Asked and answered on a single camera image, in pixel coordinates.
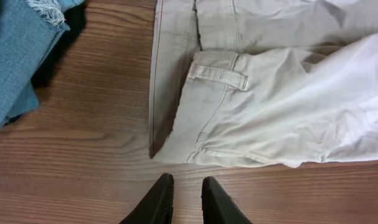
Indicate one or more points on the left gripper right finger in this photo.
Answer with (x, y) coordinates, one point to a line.
(218, 207)

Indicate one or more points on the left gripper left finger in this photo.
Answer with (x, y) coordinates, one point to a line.
(156, 207)

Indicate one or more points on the beige khaki shorts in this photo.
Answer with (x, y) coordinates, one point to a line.
(256, 83)

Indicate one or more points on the blue denim jeans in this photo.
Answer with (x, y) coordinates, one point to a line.
(17, 56)

